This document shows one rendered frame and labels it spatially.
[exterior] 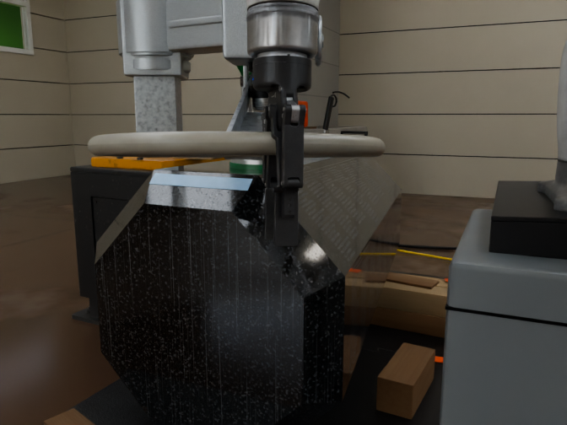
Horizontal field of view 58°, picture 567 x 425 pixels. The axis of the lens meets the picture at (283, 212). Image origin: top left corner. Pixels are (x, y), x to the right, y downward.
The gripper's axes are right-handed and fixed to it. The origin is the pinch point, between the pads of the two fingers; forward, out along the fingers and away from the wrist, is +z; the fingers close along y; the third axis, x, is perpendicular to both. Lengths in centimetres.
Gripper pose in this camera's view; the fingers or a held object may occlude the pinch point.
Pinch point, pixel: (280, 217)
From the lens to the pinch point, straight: 67.3
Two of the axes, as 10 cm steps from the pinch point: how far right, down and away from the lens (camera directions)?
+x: -9.7, 0.2, -2.5
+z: -0.1, 9.9, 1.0
